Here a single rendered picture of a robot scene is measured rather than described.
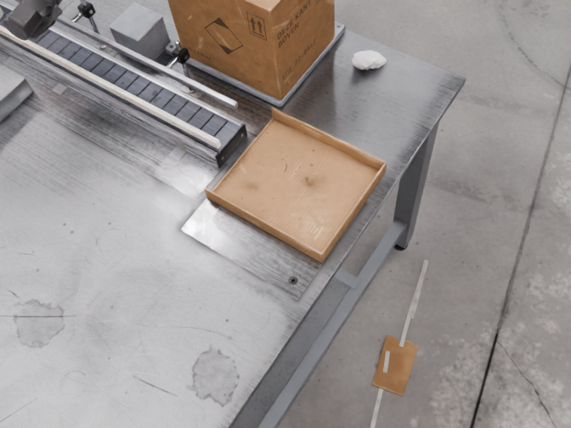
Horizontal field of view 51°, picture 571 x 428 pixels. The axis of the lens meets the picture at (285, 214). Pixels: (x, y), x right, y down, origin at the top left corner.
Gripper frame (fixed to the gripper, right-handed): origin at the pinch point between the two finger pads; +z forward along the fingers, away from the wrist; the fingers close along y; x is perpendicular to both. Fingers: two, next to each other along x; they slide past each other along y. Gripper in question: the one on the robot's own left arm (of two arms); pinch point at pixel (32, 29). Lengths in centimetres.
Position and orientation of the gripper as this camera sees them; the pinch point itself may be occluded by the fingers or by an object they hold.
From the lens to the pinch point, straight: 166.5
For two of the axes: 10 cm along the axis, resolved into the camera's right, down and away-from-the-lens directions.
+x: 6.9, 6.6, 2.9
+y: -5.4, 7.4, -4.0
